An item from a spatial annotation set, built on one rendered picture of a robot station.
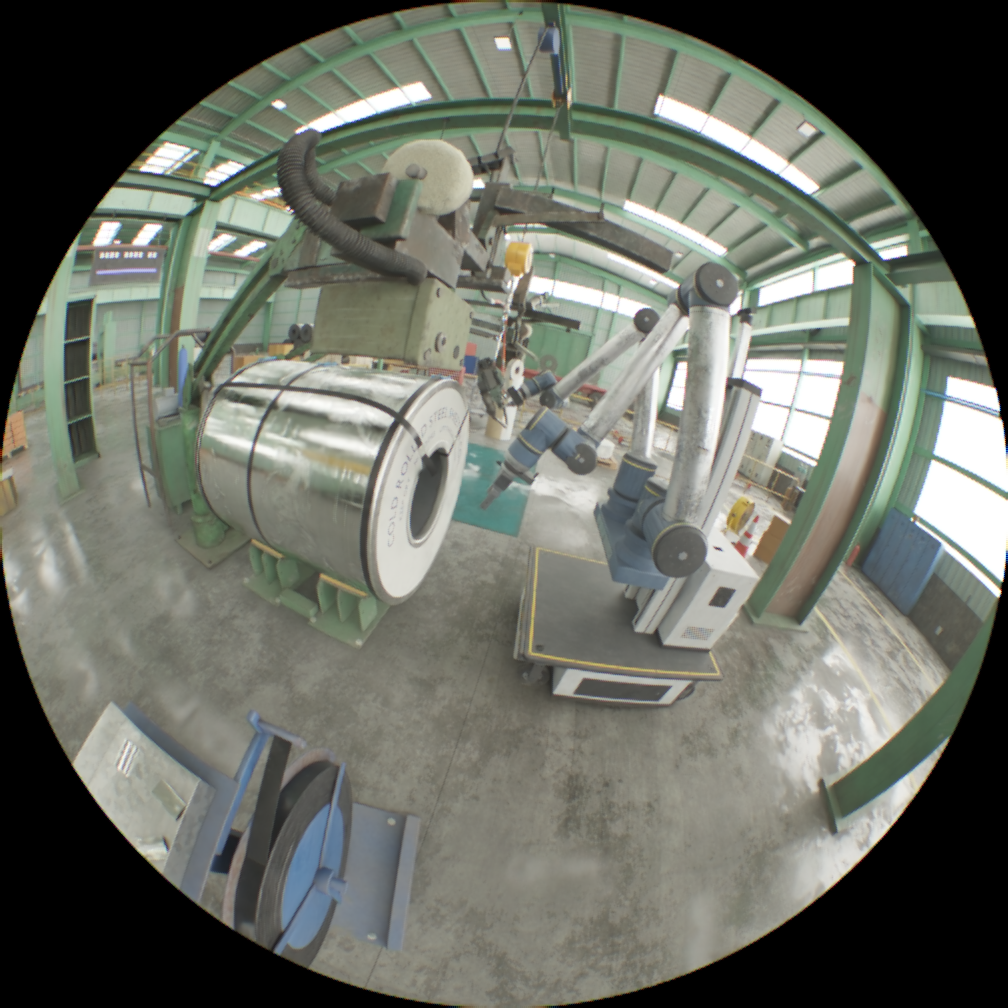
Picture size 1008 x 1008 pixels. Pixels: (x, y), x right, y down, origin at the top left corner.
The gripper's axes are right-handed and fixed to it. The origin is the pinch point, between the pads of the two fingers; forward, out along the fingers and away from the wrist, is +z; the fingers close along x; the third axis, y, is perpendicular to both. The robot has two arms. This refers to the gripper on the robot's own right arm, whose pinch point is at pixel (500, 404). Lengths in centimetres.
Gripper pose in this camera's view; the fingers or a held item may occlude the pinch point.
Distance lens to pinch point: 207.5
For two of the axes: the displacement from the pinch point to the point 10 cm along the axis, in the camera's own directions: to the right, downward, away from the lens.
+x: 4.9, 8.7, -1.0
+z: -8.7, 4.9, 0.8
